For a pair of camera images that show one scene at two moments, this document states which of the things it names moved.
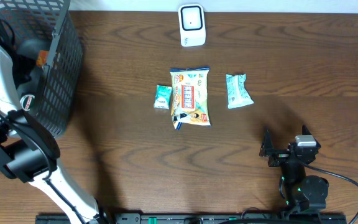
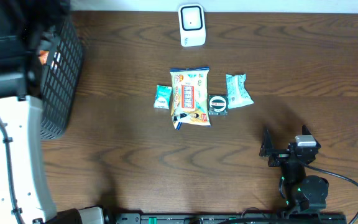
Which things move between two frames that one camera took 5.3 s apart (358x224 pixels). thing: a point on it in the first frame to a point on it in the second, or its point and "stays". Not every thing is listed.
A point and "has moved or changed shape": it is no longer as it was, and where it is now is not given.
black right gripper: x=267 y=149 stays
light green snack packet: x=237 y=94 stays
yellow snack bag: x=190 y=96 stays
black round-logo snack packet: x=27 y=101 has moved or changed shape
